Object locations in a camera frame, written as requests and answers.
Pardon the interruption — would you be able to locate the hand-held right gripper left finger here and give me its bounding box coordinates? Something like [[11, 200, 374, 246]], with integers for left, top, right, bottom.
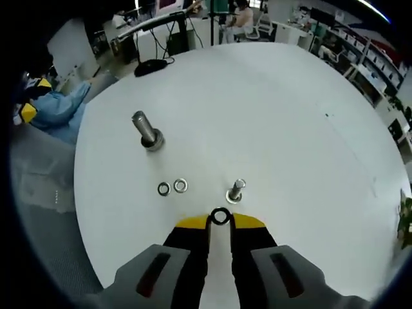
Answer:
[[82, 214, 212, 309]]

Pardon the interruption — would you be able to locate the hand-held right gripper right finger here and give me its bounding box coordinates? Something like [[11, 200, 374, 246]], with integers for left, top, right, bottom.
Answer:
[[227, 212, 371, 309]]

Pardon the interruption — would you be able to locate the small threaded stud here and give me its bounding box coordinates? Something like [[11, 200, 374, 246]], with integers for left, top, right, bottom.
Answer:
[[225, 178, 247, 205]]

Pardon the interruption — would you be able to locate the large threaded stud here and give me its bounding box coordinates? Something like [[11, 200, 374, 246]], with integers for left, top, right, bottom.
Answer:
[[131, 110, 167, 152]]

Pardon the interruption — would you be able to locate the person's blue garment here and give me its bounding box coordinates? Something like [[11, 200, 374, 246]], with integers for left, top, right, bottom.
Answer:
[[32, 73, 118, 145]]

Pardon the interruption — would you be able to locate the grey mesh office chair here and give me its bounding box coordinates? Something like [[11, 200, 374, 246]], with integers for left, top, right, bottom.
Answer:
[[9, 124, 104, 297]]

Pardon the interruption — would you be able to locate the white desk with black legs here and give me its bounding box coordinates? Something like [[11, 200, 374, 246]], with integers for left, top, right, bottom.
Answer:
[[117, 9, 194, 59]]

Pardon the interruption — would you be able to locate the large potted plant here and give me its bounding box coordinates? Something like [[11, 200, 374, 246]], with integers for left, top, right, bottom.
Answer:
[[397, 189, 412, 248]]

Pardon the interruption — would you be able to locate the black stand pole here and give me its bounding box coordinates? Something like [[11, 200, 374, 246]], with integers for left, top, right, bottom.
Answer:
[[209, 0, 216, 48]]

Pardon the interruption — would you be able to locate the small potted plant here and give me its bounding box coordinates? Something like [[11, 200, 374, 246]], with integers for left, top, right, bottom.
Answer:
[[386, 89, 412, 123]]

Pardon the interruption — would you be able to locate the white cabinet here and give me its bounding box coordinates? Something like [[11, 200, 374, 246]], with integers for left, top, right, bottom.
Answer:
[[273, 21, 315, 51]]

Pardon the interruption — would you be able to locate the white office chair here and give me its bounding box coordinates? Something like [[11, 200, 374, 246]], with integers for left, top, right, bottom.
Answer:
[[249, 12, 274, 41]]

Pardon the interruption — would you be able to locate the white storage shelving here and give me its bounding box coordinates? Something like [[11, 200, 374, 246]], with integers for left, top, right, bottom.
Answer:
[[321, 19, 408, 97]]

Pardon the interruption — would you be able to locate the black monitor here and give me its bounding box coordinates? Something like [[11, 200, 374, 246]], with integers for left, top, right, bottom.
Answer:
[[309, 8, 337, 23]]

